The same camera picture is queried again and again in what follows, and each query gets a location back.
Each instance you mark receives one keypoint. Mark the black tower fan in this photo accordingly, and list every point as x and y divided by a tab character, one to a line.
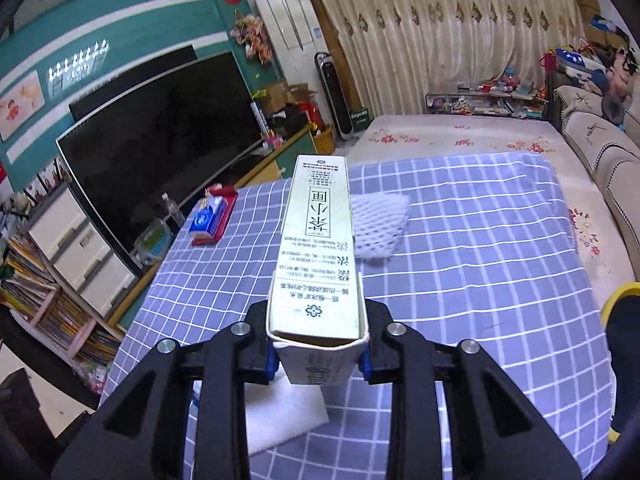
334	95

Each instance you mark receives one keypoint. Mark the beige embroidered curtain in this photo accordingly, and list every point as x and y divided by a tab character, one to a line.
450	20

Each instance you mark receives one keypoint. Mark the white tea carton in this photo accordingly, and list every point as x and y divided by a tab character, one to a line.
320	240

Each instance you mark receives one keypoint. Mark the white drawer cabinet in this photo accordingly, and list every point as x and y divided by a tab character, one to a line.
75	255

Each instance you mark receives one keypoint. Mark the black television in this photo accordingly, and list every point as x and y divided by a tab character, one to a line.
165	150

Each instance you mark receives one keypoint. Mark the yellow trash bin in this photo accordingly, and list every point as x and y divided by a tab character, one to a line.
617	297

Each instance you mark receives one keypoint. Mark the tall white blue box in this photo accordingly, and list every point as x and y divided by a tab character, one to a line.
260	117

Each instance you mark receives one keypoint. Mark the blue tissue pack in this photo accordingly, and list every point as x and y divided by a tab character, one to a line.
205	220

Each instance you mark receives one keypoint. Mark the stack of cardboard boxes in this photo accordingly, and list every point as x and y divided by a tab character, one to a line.
590	10

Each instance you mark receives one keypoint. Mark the beige floral mat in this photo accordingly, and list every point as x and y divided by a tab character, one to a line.
450	135

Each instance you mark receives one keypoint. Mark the hanging flower decoration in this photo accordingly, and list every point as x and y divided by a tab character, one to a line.
252	37

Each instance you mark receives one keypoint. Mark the red canister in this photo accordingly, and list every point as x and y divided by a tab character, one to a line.
311	114

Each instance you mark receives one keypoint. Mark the white paper napkin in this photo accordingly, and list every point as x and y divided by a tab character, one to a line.
285	415

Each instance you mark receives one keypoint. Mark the yellow storage box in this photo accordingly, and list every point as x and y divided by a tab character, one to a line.
324	141

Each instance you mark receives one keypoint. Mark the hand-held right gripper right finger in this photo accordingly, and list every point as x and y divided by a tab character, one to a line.
364	360

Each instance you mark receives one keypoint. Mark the red tray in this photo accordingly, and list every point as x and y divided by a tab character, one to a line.
228	210

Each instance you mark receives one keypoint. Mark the clear water bottle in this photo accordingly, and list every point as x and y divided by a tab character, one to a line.
173	210

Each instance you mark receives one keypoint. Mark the pile of colourful books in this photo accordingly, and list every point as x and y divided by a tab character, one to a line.
40	310

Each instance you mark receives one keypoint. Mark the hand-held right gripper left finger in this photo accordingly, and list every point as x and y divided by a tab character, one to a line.
271	360

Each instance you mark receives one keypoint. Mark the fish wall picture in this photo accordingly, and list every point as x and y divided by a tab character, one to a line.
20	105

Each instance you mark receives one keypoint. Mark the white foam fruit net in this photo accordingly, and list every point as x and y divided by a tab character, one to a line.
380	225

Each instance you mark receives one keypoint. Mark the clear plastic container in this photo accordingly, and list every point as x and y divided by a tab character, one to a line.
152	242

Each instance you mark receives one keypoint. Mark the pile of plush toys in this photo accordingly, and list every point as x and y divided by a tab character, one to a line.
615	67

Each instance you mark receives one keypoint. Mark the low cluttered shelf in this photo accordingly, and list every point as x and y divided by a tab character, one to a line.
485	102

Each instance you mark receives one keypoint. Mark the blue checkered tablecloth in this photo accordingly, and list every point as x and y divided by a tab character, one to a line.
475	260

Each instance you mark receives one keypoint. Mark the white standing air conditioner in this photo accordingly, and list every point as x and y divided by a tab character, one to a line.
290	35

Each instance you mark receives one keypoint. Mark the green white box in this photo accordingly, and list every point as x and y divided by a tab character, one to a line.
361	120

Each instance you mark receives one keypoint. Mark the beige patterned sofa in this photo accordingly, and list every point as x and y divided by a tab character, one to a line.
595	135

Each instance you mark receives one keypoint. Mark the open cardboard box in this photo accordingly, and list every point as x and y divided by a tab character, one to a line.
298	94
278	96

